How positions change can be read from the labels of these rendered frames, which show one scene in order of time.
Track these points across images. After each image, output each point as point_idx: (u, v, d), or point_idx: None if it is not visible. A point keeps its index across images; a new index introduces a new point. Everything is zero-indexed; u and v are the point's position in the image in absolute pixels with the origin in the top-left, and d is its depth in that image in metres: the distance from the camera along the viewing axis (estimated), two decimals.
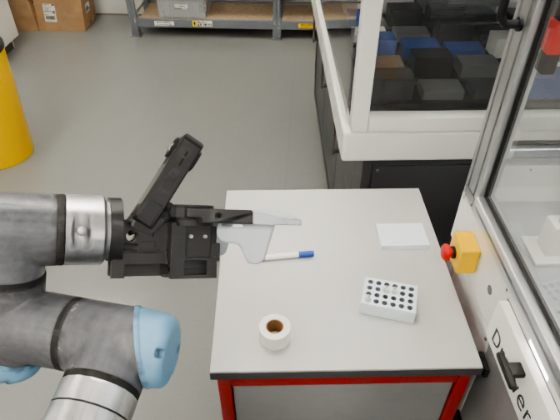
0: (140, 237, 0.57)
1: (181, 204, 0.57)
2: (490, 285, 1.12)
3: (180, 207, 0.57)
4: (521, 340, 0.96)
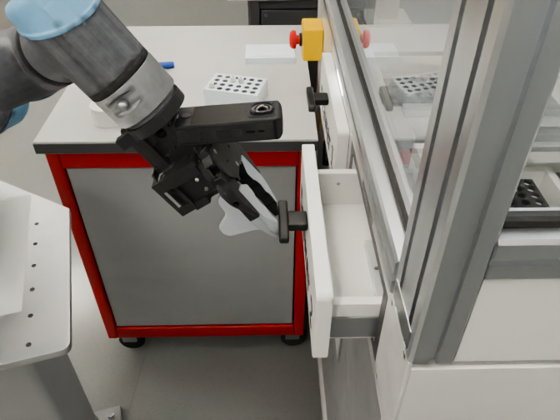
0: (165, 139, 0.56)
1: (214, 157, 0.56)
2: None
3: (210, 159, 0.56)
4: (331, 73, 0.92)
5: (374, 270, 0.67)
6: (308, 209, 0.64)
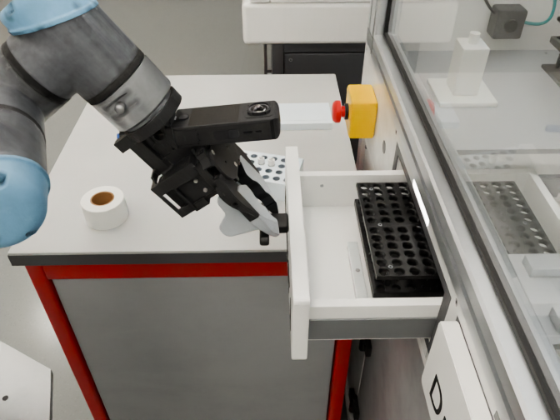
0: (163, 141, 0.56)
1: (212, 157, 0.56)
2: (384, 141, 0.84)
3: (208, 160, 0.56)
4: (293, 185, 0.68)
5: None
6: None
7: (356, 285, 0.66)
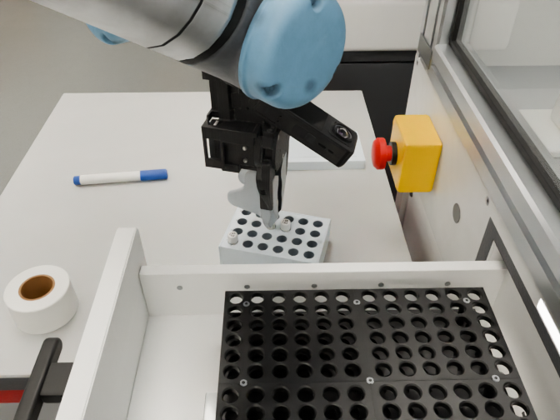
0: (245, 97, 0.54)
1: (276, 142, 0.55)
2: (457, 204, 0.56)
3: (272, 142, 0.54)
4: (100, 309, 0.40)
5: None
6: None
7: None
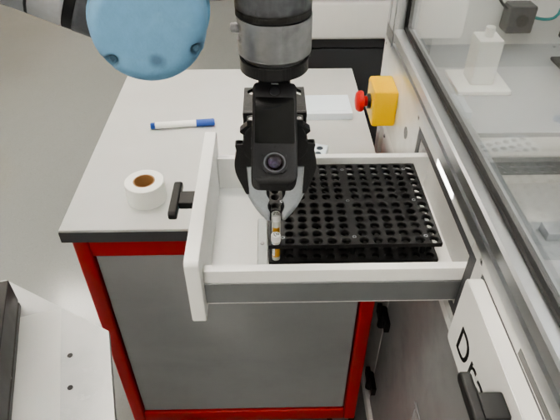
0: None
1: (246, 131, 0.56)
2: (405, 127, 0.91)
3: (242, 128, 0.57)
4: (204, 166, 0.75)
5: None
6: (515, 399, 0.47)
7: (258, 256, 0.72)
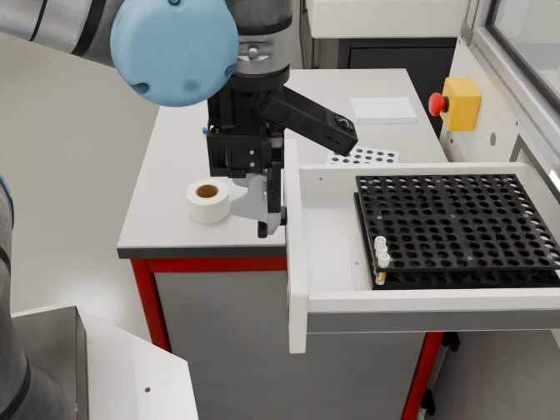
0: (248, 100, 0.53)
1: (284, 142, 0.55)
2: (493, 133, 0.84)
3: (281, 142, 0.54)
4: (292, 177, 0.68)
5: None
6: None
7: (355, 278, 0.65)
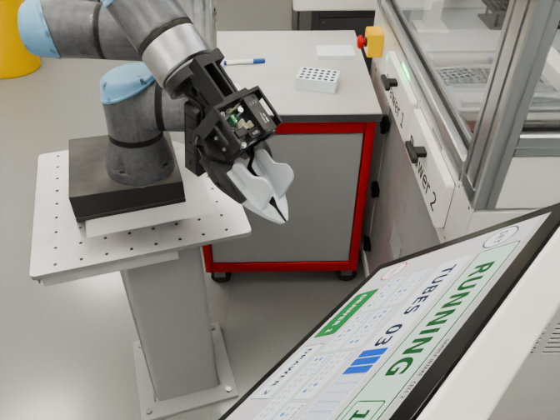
0: None
1: None
2: (387, 54, 1.52)
3: None
4: (397, 66, 1.36)
5: None
6: (428, 143, 1.08)
7: None
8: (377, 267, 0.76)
